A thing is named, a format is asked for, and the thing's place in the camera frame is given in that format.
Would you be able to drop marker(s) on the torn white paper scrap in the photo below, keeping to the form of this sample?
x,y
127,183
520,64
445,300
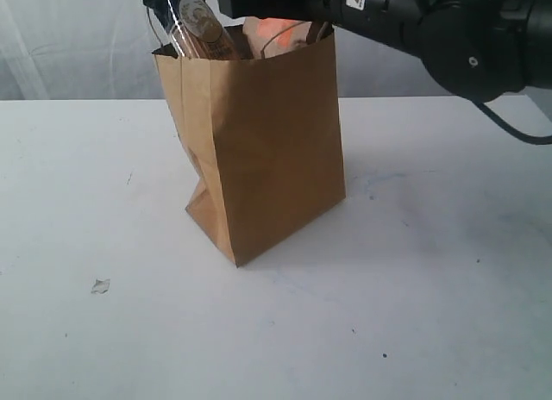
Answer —
x,y
100,287

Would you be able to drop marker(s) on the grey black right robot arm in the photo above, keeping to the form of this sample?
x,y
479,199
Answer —
x,y
475,49

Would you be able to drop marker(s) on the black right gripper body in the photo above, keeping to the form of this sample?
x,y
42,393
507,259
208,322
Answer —
x,y
378,20

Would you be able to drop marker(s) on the spaghetti package dark blue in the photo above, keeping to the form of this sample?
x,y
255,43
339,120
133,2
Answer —
x,y
193,29

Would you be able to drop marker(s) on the brown paper shopping bag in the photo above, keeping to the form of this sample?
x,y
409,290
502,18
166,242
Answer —
x,y
264,138

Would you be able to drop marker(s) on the brown coffee pouch orange label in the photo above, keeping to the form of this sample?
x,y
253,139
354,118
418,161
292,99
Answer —
x,y
272,37

